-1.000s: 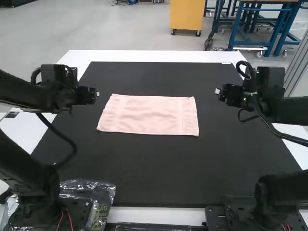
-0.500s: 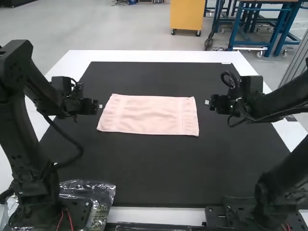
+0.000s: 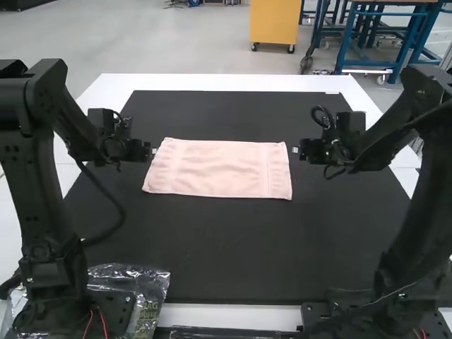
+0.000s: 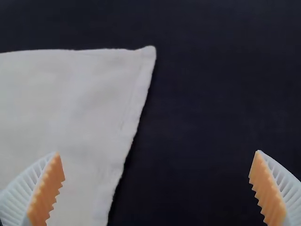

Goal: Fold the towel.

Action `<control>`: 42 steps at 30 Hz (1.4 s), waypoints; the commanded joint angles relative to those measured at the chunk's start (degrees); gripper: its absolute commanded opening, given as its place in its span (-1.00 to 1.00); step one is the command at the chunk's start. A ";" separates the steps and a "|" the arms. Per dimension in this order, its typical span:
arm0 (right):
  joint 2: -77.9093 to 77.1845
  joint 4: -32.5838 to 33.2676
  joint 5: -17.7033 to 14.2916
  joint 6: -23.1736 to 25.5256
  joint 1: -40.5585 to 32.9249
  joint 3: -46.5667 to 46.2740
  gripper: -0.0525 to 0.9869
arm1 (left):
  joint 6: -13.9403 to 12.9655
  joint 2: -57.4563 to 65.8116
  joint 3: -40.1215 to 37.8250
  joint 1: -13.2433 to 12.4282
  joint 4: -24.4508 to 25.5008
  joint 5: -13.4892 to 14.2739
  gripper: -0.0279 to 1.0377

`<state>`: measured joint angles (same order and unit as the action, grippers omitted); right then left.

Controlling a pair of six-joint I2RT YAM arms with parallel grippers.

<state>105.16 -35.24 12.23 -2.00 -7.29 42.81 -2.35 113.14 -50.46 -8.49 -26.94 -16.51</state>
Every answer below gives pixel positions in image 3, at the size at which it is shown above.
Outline dark base panel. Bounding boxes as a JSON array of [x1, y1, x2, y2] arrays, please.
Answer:
[[299, 301, 357, 339], [90, 291, 138, 339]]

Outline black mat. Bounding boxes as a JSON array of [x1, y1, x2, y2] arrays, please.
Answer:
[[62, 90, 412, 305]]

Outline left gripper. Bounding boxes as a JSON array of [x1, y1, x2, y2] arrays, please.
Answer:
[[102, 137, 153, 165]]

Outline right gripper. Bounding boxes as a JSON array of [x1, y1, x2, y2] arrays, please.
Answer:
[[299, 137, 349, 166]]

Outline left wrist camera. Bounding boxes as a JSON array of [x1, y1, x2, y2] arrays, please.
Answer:
[[87, 108, 133, 141]]

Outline yellow wheeled cabinet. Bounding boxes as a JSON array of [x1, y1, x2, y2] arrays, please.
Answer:
[[249, 0, 302, 54]]

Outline blue metal frame cart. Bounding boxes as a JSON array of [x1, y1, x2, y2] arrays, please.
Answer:
[[309, 0, 354, 50], [333, 0, 444, 85]]

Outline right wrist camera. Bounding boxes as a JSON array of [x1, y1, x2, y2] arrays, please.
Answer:
[[335, 110, 367, 143]]

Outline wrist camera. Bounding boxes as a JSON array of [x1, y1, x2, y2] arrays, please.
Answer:
[[87, 108, 133, 141], [335, 110, 367, 143]]

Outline pale towel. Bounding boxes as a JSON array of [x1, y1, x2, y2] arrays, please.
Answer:
[[141, 136, 295, 202]]

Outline black cable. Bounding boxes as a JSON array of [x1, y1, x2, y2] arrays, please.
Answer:
[[310, 105, 335, 130], [78, 160, 126, 246], [323, 160, 355, 180]]

